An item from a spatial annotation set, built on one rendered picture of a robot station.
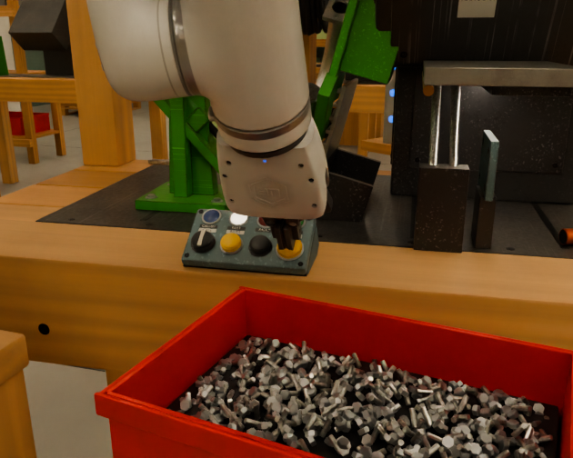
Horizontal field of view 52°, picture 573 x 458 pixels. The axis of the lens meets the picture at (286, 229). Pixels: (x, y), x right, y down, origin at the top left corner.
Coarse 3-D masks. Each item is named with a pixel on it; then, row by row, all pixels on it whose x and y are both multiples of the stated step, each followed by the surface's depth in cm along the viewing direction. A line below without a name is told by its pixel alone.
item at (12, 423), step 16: (0, 384) 63; (16, 384) 65; (0, 400) 63; (16, 400) 65; (0, 416) 63; (16, 416) 66; (0, 432) 63; (16, 432) 66; (32, 432) 68; (0, 448) 64; (16, 448) 66; (32, 448) 69
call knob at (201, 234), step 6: (198, 234) 70; (204, 234) 69; (210, 234) 70; (192, 240) 69; (198, 240) 69; (204, 240) 69; (210, 240) 69; (198, 246) 69; (204, 246) 69; (210, 246) 69
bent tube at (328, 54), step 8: (336, 0) 87; (344, 0) 87; (328, 8) 87; (336, 8) 89; (344, 8) 89; (328, 16) 86; (336, 16) 87; (344, 16) 86; (328, 24) 90; (336, 24) 88; (328, 32) 91; (336, 32) 90; (328, 40) 92; (336, 40) 91; (328, 48) 93; (328, 56) 94; (328, 64) 95; (320, 72) 96; (320, 80) 96
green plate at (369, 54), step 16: (352, 0) 78; (368, 0) 79; (352, 16) 78; (368, 16) 79; (352, 32) 80; (368, 32) 80; (384, 32) 79; (336, 48) 80; (352, 48) 81; (368, 48) 80; (384, 48) 80; (336, 64) 81; (352, 64) 82; (368, 64) 81; (384, 64) 81; (384, 80) 81; (336, 96) 89
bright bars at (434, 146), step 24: (432, 96) 79; (456, 96) 78; (432, 120) 77; (456, 120) 76; (432, 144) 75; (456, 144) 75; (432, 168) 72; (456, 168) 72; (432, 192) 73; (456, 192) 72; (432, 216) 74; (456, 216) 73; (432, 240) 75; (456, 240) 74
